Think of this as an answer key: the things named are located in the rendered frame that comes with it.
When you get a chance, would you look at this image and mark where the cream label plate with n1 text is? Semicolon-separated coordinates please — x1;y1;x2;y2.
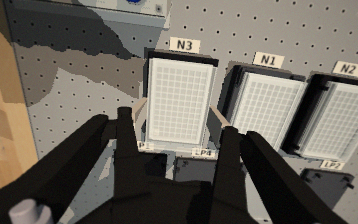
252;52;284;68

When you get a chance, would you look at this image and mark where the cream label reading lp4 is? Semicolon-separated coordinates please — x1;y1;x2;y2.
191;148;216;157

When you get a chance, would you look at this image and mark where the white n2 label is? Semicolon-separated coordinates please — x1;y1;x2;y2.
332;61;358;77

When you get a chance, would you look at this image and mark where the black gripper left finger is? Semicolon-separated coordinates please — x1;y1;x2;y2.
0;97;159;224

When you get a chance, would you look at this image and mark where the cream label reading lp2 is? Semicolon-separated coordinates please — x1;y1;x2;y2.
319;160;345;170

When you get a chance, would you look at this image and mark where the cream label with n3 text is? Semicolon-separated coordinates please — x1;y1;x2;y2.
169;37;200;53

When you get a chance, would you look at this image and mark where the cream label plate reading lp1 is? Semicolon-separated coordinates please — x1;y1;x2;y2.
137;140;154;150

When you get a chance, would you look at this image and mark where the white operator button panel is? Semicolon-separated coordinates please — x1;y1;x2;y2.
13;0;171;29

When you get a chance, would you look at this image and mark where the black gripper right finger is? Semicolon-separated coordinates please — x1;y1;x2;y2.
206;105;349;224

